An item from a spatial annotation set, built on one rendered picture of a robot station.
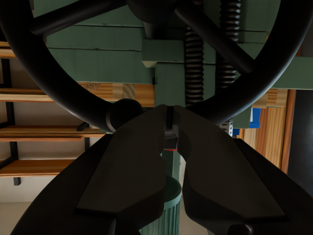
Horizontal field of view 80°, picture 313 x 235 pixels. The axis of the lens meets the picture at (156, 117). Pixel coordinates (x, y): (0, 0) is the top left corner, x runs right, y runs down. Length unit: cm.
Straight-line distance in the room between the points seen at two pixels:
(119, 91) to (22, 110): 287
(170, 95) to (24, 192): 344
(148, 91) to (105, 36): 17
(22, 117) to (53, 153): 65
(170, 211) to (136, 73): 38
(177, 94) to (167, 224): 41
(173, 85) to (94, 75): 17
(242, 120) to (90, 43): 29
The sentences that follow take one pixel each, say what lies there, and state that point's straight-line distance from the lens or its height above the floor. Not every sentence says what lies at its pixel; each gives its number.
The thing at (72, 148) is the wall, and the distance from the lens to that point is 309.
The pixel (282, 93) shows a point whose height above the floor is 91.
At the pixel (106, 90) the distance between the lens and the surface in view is 53.
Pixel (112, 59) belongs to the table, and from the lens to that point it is 37.
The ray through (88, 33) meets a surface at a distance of 39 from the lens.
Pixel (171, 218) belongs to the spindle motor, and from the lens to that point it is 59.
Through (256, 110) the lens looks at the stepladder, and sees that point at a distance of 136.
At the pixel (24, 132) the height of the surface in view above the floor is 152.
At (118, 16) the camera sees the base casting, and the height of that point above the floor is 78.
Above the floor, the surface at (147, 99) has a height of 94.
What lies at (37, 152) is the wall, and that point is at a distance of 328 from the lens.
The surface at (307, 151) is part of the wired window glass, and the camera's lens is 210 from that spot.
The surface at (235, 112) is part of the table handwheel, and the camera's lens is 19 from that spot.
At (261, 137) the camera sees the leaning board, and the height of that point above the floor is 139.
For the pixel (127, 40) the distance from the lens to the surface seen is 37.
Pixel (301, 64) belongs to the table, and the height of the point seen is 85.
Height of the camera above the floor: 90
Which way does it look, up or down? 10 degrees up
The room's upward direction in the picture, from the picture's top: 178 degrees counter-clockwise
